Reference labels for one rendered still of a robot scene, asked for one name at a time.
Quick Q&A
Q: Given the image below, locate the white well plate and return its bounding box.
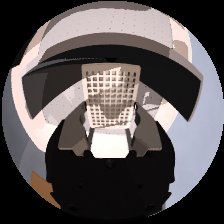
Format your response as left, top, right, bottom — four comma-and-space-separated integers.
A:
82, 63, 141, 129

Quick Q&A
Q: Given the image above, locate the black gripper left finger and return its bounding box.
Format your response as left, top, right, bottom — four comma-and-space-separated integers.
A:
45, 101, 89, 183

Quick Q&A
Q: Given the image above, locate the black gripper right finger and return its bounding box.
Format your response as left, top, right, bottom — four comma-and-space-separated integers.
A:
131, 102, 175, 184

